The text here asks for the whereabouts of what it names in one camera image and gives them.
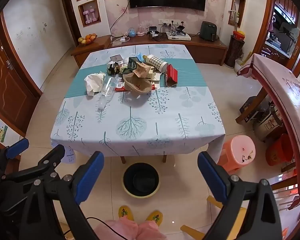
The person's pink pants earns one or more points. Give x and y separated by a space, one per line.
130 231

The white bucket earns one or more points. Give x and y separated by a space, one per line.
238 65

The tree print tablecloth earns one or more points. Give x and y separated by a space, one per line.
140 120

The crumpled printed paper bag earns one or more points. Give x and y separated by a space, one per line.
141 70

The blue round ornament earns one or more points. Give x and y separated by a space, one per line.
132 32

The white set-top box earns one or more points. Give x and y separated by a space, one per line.
178 37

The green packet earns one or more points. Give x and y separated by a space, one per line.
133 63

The pink tablecloth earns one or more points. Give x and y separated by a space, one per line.
285 92

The silver pressure cooker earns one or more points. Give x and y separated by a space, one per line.
267 125

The wooden dining table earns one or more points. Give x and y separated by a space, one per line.
122 159

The checked cylindrical can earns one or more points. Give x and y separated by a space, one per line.
155 61

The yellow wooden chair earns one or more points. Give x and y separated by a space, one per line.
190 230

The red white chocolate box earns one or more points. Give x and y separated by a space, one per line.
120 87

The black cardboard box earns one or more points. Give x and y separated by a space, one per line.
248 107

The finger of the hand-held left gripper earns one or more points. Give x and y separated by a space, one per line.
17 147
50 156

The pink dumbbell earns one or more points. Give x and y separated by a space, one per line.
86 16
93 15

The small black device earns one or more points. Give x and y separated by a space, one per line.
152 29

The black phone stand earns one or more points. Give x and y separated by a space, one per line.
180 29

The white crumpled tissue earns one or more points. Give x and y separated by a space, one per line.
93 82

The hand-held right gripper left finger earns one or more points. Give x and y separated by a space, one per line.
88 172

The dark green air fryer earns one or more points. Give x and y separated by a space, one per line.
208 31

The yellow slipper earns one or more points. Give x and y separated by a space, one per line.
126 212
155 216

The pile of dark candy wrappers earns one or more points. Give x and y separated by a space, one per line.
112 68

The pink plastic stool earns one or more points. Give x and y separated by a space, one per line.
236 150

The brown paper bag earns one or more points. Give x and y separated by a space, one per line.
136 85

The clear plastic bottle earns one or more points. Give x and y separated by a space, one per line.
107 87

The mop stick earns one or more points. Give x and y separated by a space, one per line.
233 15

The dark woven stand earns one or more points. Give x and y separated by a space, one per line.
235 51

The white wall sockets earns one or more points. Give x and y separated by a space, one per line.
165 21

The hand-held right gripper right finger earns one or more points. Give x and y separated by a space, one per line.
212 177

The red carton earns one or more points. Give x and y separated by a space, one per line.
171 76

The wooden television cabinet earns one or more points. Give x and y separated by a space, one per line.
205 50

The pink ornament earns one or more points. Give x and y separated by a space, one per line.
140 31

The bowl of fruit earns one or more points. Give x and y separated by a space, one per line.
87 39

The black trash bin yellow rim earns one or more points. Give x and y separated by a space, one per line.
141 180

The brown wooden door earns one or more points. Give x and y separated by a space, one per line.
7 80

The grey box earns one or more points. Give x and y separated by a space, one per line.
116 58

